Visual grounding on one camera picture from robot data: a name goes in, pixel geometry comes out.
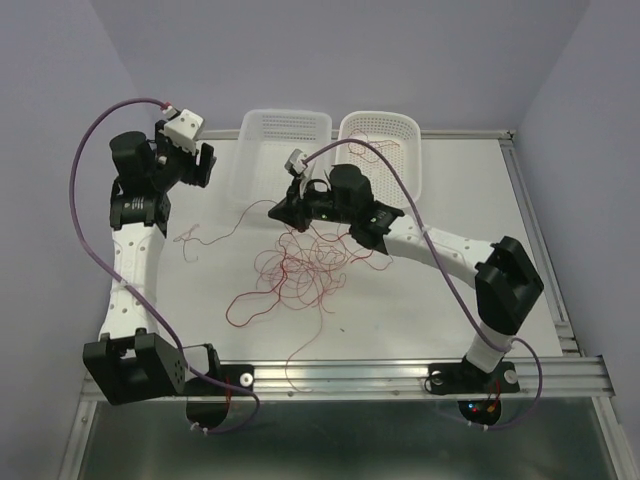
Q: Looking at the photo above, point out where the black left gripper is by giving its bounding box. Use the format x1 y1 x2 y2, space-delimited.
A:
151 120 216 191

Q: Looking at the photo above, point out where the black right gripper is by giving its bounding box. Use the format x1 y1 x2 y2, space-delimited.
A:
267 176 355 234

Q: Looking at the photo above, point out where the red wire bundle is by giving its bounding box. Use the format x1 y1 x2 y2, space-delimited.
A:
224 219 391 394

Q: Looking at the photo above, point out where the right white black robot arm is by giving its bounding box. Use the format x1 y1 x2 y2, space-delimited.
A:
268 165 544 390

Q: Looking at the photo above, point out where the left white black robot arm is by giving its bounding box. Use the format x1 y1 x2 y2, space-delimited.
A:
83 110 216 405

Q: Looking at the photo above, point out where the translucent white perforated basket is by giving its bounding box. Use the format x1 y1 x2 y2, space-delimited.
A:
228 109 332 207

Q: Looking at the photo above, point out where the white perforated plastic basket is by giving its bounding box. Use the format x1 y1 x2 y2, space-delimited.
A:
334 111 422 209

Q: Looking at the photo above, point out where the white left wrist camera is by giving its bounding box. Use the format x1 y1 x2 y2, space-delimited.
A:
161 104 205 155

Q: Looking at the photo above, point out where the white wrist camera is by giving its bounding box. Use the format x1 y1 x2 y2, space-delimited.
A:
161 104 205 155
284 148 311 198

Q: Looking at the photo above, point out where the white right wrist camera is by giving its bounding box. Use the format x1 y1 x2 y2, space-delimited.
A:
284 148 311 198

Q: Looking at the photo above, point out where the red wire in basket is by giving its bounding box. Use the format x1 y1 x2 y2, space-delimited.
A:
348 128 401 164

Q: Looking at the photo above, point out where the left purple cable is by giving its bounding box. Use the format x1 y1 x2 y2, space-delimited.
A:
72 97 261 435

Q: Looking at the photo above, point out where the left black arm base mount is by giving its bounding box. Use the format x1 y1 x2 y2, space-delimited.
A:
183 343 255 397

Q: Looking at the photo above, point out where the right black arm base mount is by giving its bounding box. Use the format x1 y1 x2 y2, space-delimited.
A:
424 358 520 396

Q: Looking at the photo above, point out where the aluminium right side rail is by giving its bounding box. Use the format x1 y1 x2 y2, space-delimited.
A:
499 139 584 357

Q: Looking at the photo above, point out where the aluminium rail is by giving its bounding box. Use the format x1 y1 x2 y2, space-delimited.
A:
499 139 584 357
82 355 616 401

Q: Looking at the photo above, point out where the aluminium front rail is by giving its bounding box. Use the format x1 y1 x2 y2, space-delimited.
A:
82 355 616 401

